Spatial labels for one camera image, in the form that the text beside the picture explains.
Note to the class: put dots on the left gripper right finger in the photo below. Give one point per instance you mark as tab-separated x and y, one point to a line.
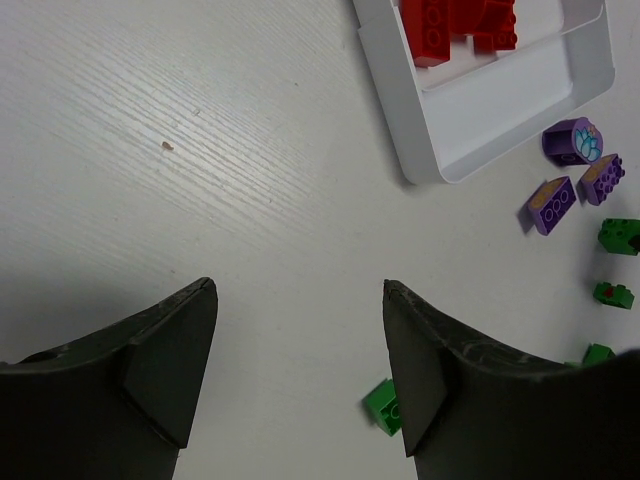
473	407

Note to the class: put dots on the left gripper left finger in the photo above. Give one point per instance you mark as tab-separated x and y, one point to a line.
118	403

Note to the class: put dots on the green square lego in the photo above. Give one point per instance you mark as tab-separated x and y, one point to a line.
382	408

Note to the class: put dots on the green lego with triangle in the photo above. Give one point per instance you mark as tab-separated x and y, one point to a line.
596	354

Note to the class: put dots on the green bush lego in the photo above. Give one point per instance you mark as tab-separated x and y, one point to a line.
620	236

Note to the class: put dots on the small green lego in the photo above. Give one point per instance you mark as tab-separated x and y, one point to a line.
618	296

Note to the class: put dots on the purple lego brick left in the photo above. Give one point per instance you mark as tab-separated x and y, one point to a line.
547	206

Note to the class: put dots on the purple lego brick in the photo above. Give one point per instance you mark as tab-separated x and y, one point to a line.
547	206
601	178

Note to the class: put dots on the purple lego brick right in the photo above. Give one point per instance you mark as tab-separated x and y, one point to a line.
601	178

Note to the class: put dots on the white divided sorting tray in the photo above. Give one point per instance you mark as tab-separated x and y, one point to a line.
449	121

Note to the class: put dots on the purple round flower lego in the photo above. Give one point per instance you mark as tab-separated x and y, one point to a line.
573	142

